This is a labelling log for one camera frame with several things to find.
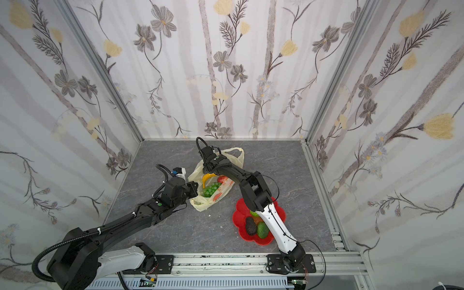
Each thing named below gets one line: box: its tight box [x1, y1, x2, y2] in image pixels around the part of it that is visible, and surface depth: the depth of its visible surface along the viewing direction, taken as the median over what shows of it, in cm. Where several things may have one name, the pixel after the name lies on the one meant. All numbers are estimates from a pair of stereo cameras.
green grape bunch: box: [201, 181, 222, 198], surface depth 94 cm
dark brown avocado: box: [245, 216, 258, 236], surface depth 82 cm
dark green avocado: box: [256, 221, 270, 239], surface depth 81 cm
